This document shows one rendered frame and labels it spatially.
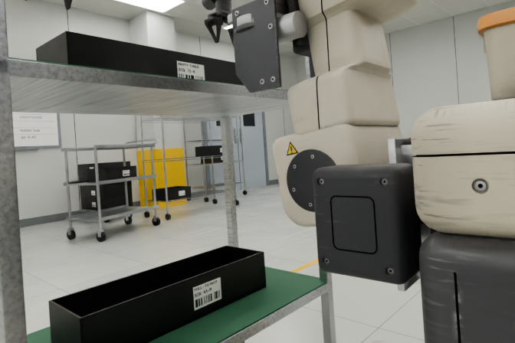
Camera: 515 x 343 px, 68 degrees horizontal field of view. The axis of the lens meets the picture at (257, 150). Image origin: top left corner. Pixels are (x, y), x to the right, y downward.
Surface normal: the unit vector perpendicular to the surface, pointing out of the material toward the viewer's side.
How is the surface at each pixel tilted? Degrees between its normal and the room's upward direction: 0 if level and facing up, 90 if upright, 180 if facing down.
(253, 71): 90
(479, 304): 90
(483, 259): 63
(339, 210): 90
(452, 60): 90
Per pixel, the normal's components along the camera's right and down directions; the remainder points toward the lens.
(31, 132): 0.74, -0.05
